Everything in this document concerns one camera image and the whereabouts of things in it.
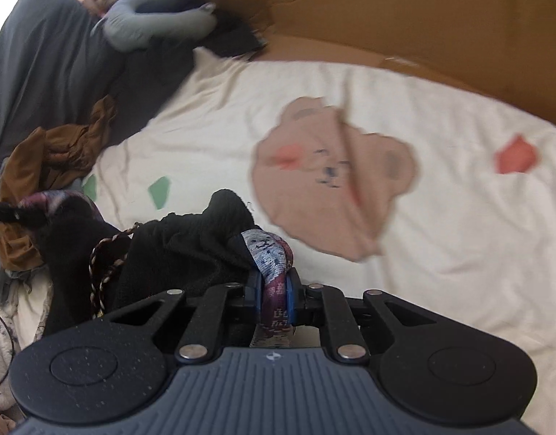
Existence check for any black knit jacket patterned lining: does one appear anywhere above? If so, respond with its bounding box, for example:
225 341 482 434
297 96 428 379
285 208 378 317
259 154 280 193
26 190 293 348

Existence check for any brown crumpled garment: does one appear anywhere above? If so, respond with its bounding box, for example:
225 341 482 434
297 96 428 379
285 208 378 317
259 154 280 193
0 96 116 272

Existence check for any white fluffy spotted fabric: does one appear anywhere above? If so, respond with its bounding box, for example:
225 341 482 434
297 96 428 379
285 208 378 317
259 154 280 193
0 308 19 413

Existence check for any cream bear print bedsheet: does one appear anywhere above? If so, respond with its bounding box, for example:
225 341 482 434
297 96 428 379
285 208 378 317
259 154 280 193
10 48 556 434

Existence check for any dark grey blanket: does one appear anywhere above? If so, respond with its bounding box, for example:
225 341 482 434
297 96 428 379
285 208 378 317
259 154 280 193
0 0 194 168

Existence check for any grey long sleeve garment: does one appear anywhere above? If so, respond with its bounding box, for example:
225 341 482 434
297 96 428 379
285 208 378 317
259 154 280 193
102 0 218 52

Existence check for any brown cardboard box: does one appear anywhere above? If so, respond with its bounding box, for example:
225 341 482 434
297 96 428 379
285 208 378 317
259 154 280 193
219 0 556 125

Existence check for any black cable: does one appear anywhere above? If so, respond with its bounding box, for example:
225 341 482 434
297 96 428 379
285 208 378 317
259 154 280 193
0 302 23 355

